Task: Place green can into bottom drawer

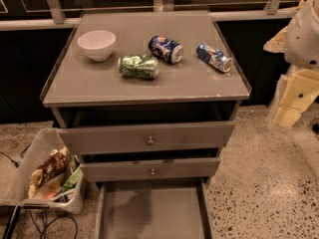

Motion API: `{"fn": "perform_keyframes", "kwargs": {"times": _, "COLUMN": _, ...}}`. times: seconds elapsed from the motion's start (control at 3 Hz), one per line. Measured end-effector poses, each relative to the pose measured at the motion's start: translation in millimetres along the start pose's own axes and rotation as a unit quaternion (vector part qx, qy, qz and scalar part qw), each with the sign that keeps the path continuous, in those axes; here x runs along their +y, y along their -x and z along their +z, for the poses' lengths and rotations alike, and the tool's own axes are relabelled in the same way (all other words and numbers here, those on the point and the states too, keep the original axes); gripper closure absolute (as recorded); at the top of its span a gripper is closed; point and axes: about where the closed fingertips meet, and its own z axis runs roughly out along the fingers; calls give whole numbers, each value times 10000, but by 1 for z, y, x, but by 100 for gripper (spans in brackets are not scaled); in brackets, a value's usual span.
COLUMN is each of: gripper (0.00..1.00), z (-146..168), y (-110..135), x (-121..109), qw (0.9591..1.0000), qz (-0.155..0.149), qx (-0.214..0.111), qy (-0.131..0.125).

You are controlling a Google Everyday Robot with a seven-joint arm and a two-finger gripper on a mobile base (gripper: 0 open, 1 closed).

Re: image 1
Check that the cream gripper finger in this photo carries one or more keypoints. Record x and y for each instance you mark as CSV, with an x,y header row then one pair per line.
x,y
276,43
302,89

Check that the metal railing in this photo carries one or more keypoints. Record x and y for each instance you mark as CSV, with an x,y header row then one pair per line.
x,y
50,14

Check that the white ceramic bowl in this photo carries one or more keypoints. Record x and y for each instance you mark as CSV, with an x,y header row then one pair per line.
x,y
97,45

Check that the brown snack bag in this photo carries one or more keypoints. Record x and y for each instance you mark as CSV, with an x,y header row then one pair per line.
x,y
54,165

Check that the grey top drawer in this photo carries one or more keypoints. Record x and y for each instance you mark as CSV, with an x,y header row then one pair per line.
x,y
147,137

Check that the grey drawer cabinet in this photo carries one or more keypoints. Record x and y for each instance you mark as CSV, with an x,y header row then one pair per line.
x,y
147,117

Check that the grey bottom drawer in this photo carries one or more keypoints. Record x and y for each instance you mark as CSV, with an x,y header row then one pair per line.
x,y
154,209

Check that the green snack packet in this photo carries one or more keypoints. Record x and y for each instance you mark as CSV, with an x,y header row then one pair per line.
x,y
72,180

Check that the green soda can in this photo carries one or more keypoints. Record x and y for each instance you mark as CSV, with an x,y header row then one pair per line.
x,y
139,67

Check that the dark blue pepsi can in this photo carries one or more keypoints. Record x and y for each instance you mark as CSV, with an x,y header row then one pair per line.
x,y
167,49

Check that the clear plastic bin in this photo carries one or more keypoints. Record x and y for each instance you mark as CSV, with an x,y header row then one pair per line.
x,y
51,195

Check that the grey middle drawer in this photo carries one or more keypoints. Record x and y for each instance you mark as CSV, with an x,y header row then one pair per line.
x,y
150,169

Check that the blue silver soda can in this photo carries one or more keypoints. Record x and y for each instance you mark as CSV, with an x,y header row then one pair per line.
x,y
214,57

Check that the grey drawer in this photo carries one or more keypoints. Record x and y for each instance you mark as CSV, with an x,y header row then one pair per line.
x,y
150,169
147,137
154,209

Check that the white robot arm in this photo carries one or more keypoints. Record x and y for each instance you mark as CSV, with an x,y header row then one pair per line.
x,y
299,42

